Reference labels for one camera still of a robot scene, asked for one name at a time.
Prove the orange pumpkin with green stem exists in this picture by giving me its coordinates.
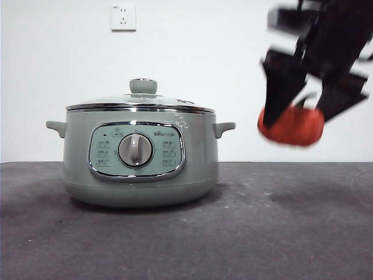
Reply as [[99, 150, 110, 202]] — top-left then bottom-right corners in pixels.
[[257, 92, 326, 147]]

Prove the glass lid with green knob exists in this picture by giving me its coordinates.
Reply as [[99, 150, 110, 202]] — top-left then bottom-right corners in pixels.
[[65, 78, 216, 114]]

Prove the pale green electric cooking pot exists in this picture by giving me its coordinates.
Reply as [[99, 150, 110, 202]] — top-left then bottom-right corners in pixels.
[[45, 110, 236, 209]]

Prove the white wall socket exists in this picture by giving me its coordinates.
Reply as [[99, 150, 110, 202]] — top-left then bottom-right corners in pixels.
[[110, 4, 137, 33]]

